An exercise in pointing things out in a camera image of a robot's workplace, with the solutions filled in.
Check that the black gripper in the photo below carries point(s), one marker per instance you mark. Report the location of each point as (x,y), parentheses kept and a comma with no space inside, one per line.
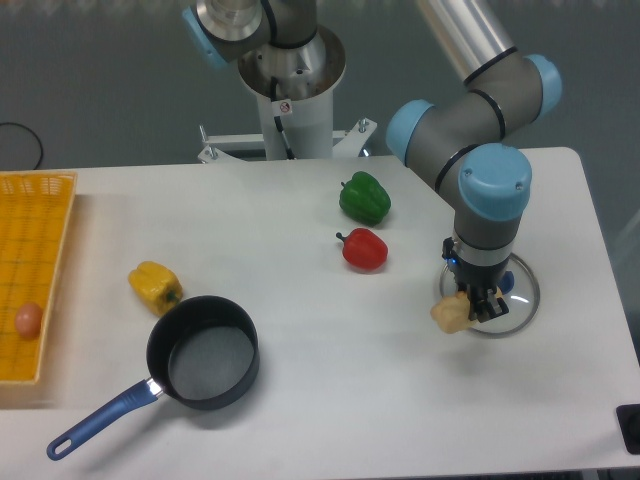
(479,270)

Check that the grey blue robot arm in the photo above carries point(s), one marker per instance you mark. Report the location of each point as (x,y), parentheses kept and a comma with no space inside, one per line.
(458,151)

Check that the red bell pepper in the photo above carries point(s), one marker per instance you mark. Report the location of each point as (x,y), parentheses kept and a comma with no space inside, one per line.
(363,249)

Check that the beige bread roll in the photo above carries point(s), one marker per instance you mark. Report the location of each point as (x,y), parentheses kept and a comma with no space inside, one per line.
(451,313)

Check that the yellow plastic basket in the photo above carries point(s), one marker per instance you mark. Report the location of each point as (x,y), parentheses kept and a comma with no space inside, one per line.
(36,209)

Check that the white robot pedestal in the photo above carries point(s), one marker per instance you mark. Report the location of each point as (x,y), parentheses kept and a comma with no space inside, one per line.
(294,93)

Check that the black pot blue handle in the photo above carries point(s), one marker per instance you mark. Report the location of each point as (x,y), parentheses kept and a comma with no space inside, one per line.
(203,353)

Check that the green bell pepper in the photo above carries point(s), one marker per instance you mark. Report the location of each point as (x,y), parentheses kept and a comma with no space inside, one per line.
(364,199)

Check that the black table corner device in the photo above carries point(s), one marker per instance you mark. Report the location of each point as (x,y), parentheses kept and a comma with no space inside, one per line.
(628,419)

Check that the glass pot lid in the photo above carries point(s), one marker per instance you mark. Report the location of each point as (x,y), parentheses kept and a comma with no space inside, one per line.
(520,290)

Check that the brown egg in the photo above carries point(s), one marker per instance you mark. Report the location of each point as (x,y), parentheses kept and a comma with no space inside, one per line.
(28,320)

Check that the yellow bell pepper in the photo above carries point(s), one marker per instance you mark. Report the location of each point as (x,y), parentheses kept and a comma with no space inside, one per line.
(156,286)

